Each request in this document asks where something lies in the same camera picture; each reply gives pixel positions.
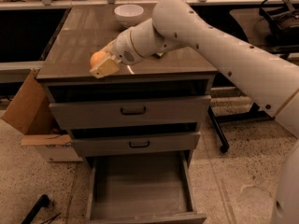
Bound black headset on table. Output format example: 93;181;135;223
259;0;299;45

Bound top drawer with handle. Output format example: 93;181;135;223
50;95;211;130

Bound cardboard box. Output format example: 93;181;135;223
2;70;82;162

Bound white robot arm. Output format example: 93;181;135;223
90;0;299;138

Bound white ceramic bowl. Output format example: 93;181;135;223
114;4;144;28

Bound open bottom drawer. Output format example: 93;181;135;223
86;151;206;224

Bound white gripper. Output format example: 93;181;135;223
90;28;144;78

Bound orange fruit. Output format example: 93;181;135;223
90;50;107;67

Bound black bar on floor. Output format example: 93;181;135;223
21;194;50;224

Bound middle drawer with handle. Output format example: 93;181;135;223
73;132;200;157

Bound drawer with handle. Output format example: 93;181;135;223
50;95;211;130
73;132;200;157

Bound black side table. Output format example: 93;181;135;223
206;7;299;154

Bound grey drawer cabinet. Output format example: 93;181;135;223
37;5;217;224

